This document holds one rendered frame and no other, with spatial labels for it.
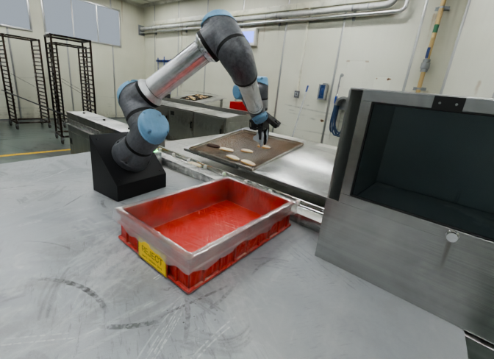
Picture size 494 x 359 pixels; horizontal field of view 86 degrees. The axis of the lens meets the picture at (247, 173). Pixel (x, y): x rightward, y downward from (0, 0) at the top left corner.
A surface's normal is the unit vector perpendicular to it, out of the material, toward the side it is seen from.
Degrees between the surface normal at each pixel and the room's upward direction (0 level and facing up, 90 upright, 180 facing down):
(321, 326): 0
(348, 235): 90
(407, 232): 91
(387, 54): 90
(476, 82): 90
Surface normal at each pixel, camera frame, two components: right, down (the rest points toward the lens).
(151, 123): 0.71, -0.39
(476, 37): -0.65, 0.18
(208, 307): 0.10, -0.95
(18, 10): 0.76, 0.27
